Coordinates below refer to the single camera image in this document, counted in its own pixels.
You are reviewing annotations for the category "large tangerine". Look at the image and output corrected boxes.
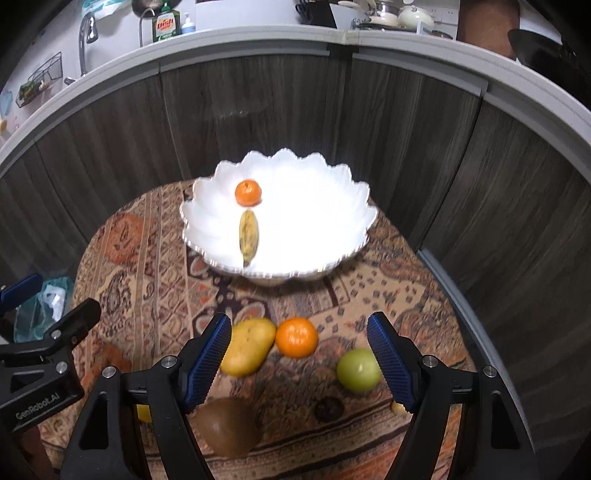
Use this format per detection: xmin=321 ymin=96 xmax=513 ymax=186
xmin=276 ymin=318 xmax=320 ymax=359

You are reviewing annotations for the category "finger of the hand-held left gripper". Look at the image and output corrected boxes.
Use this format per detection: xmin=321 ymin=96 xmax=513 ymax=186
xmin=0 ymin=299 xmax=102 ymax=370
xmin=0 ymin=272 xmax=44 ymax=315

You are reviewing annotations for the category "white scalloped bowl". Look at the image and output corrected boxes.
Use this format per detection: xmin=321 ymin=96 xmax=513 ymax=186
xmin=179 ymin=148 xmax=380 ymax=288

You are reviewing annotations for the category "black wok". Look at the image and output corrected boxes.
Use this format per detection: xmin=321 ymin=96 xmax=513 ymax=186
xmin=507 ymin=28 xmax=589 ymax=86

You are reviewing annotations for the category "teal plastic bag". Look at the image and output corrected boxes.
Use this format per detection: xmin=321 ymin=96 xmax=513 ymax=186
xmin=13 ymin=276 xmax=75 ymax=343

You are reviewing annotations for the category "patterned tablecloth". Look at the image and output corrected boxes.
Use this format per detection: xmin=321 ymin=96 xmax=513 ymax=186
xmin=37 ymin=178 xmax=483 ymax=480

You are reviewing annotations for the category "yellow banana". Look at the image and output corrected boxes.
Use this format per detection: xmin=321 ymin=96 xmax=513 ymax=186
xmin=238 ymin=209 xmax=260 ymax=267

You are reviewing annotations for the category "chrome faucet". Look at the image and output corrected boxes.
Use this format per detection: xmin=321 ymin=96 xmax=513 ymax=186
xmin=77 ymin=13 xmax=100 ymax=77

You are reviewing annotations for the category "small tangerine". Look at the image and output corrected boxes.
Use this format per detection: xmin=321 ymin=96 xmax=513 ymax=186
xmin=235 ymin=179 xmax=264 ymax=207

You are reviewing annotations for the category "grey kitchen counter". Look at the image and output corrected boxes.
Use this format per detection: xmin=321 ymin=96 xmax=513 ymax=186
xmin=0 ymin=21 xmax=591 ymax=169

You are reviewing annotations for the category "green dish soap bottle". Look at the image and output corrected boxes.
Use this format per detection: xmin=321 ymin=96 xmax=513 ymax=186
xmin=152 ymin=2 xmax=181 ymax=45

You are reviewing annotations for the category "dark wood cabinet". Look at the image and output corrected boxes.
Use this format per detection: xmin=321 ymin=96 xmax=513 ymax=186
xmin=0 ymin=44 xmax=591 ymax=462

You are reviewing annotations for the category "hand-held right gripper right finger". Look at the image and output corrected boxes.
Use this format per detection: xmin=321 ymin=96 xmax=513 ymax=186
xmin=366 ymin=311 xmax=542 ymax=480

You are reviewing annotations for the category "green apple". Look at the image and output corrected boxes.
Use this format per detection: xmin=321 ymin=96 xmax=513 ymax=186
xmin=336 ymin=349 xmax=383 ymax=393

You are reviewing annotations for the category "black wire rack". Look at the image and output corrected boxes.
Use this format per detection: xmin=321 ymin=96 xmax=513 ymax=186
xmin=16 ymin=51 xmax=64 ymax=108

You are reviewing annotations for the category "brown wooden board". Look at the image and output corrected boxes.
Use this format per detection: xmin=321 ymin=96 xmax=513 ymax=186
xmin=457 ymin=0 xmax=521 ymax=59

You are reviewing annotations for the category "small dark fruit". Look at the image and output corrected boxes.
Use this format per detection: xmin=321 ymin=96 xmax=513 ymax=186
xmin=315 ymin=396 xmax=346 ymax=422

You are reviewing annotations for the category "brown kiwi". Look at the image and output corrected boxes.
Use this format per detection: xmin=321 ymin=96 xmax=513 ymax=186
xmin=196 ymin=398 xmax=260 ymax=459

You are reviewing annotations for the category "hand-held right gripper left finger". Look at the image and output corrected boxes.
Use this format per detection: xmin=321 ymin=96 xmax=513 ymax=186
xmin=60 ymin=314 xmax=233 ymax=480

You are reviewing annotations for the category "white cooking pot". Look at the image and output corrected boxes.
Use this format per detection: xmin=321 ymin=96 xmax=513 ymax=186
xmin=397 ymin=4 xmax=435 ymax=29

